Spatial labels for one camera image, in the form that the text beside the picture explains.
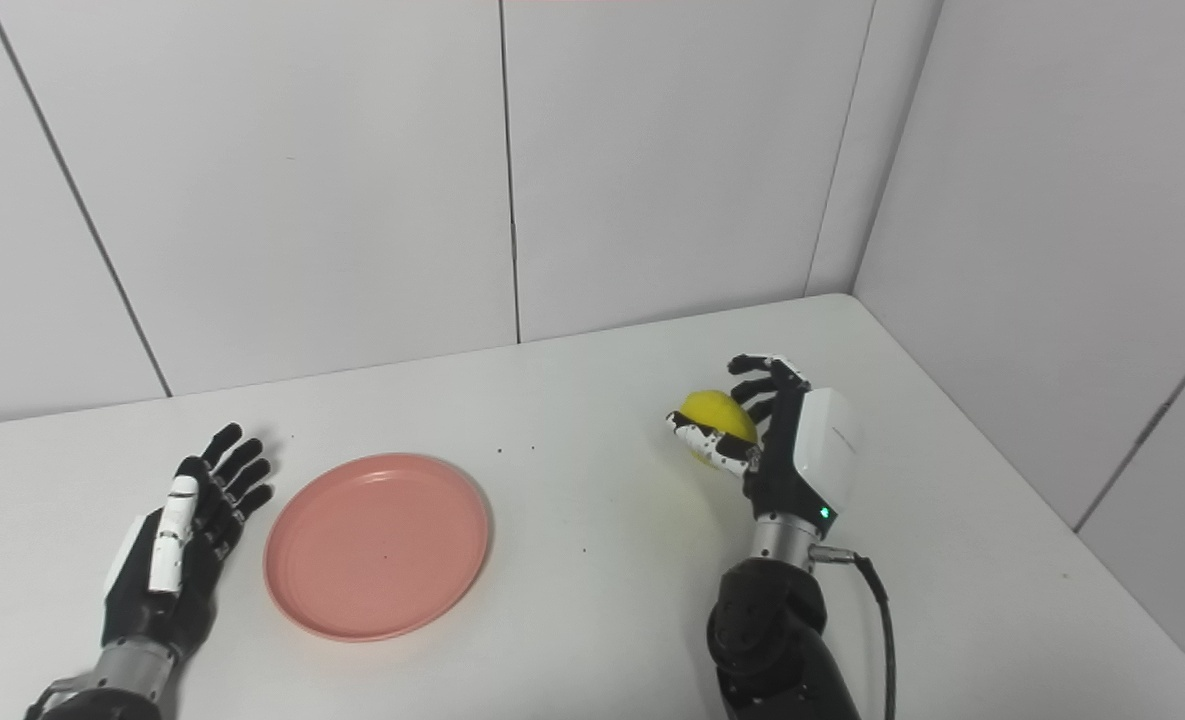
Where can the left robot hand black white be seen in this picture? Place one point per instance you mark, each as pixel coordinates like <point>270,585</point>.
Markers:
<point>177,570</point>

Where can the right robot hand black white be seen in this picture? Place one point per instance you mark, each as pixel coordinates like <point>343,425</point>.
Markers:
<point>802,450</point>

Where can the yellow lemon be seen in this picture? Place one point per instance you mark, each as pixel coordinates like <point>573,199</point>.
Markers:
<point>720,415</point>

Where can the pink plate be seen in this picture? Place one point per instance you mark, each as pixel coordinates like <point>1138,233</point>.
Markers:
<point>377,545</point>

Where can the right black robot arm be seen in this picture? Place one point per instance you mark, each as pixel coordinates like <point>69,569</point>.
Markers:
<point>777,630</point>

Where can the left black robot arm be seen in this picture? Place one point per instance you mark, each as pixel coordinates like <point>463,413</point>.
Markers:
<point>102,690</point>

